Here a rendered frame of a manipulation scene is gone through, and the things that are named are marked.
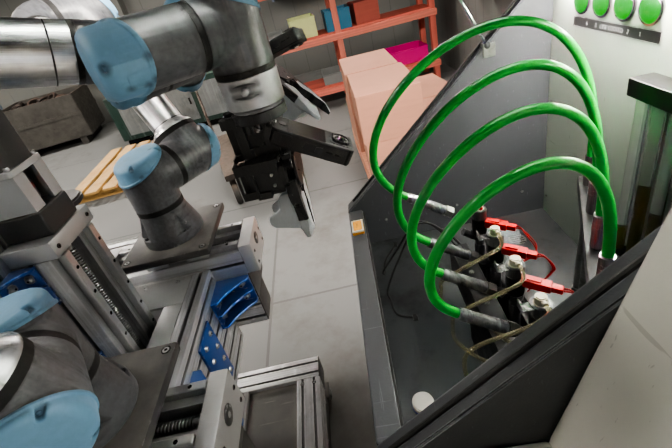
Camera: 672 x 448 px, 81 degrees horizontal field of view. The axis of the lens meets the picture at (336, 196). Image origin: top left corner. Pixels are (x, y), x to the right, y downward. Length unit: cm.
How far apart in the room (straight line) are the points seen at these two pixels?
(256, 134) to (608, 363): 46
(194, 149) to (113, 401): 59
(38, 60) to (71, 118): 686
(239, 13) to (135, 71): 13
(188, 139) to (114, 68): 65
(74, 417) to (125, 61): 35
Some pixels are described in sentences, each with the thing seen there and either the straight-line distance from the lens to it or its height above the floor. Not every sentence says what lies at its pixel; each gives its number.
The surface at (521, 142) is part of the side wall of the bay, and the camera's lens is 113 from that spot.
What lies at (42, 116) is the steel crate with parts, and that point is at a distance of 752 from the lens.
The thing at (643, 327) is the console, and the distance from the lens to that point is 46.
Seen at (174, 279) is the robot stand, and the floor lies 95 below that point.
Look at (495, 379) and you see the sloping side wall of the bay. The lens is 53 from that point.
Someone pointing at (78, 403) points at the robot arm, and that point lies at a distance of 52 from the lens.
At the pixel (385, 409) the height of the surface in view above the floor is 95.
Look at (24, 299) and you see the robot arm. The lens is 66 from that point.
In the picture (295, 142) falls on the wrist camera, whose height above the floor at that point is 136.
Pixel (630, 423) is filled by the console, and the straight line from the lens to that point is 50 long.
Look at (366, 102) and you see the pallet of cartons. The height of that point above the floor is 77.
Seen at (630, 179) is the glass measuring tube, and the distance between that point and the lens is 85.
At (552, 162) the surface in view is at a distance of 48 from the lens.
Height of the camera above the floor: 154
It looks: 30 degrees down
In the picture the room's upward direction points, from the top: 15 degrees counter-clockwise
